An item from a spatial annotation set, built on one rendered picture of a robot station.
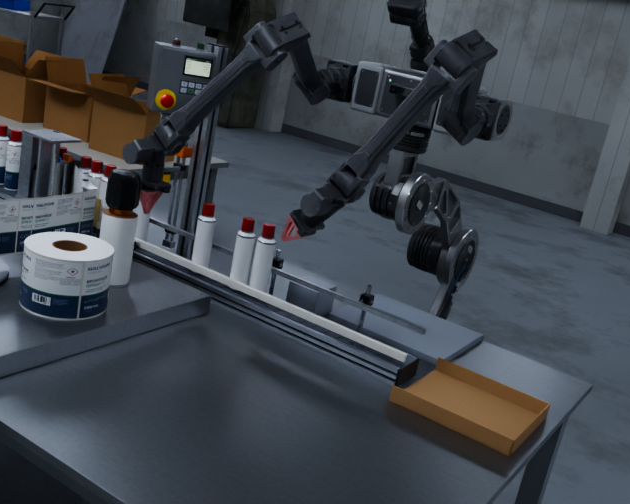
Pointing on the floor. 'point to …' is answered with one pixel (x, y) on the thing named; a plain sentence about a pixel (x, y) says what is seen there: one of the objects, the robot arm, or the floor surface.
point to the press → (237, 105)
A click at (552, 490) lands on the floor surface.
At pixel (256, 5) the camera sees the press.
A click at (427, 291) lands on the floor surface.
